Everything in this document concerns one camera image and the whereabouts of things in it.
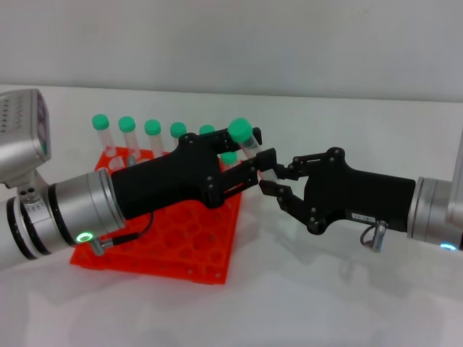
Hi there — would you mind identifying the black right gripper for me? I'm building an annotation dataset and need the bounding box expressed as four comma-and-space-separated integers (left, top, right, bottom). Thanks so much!
259, 147, 417, 236

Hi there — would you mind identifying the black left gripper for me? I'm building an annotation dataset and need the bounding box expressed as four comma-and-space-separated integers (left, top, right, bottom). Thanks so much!
110, 126, 287, 221

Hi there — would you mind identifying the orange plastic test tube rack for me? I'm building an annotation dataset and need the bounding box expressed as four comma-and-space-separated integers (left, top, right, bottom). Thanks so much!
68, 146, 244, 286

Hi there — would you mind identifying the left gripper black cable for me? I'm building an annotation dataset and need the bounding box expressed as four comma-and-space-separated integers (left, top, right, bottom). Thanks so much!
90, 211, 156, 257

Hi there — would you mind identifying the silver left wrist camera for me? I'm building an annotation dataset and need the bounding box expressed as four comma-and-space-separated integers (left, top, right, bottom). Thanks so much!
0, 88, 52, 189

